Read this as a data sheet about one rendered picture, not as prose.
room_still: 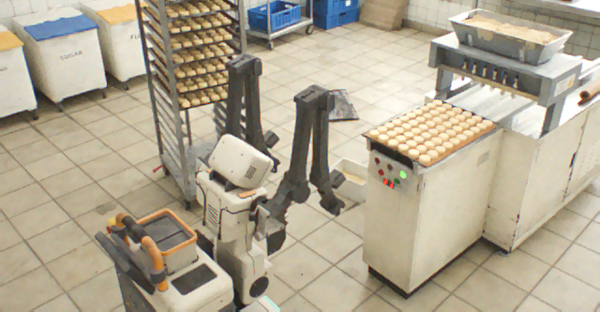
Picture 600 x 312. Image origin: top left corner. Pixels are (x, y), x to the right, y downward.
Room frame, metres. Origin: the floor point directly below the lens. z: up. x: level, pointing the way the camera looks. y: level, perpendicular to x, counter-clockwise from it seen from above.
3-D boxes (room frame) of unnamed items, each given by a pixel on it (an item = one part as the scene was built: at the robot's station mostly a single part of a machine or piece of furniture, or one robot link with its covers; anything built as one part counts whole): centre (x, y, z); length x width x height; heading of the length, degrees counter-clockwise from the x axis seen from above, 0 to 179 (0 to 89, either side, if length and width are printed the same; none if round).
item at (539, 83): (2.72, -1.04, 1.01); 0.72 x 0.33 x 0.34; 42
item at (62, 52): (4.62, 2.28, 0.38); 0.64 x 0.54 x 0.77; 44
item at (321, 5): (6.92, -0.30, 0.30); 0.60 x 0.40 x 0.20; 135
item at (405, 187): (2.14, -0.39, 0.77); 0.24 x 0.04 x 0.14; 42
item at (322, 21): (6.92, -0.30, 0.10); 0.60 x 0.40 x 0.20; 133
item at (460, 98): (2.90, -1.03, 0.87); 2.01 x 0.03 x 0.07; 132
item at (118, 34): (5.08, 1.82, 0.38); 0.64 x 0.54 x 0.77; 42
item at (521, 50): (2.72, -1.04, 1.25); 0.56 x 0.29 x 0.14; 42
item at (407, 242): (2.38, -0.67, 0.45); 0.70 x 0.34 x 0.90; 132
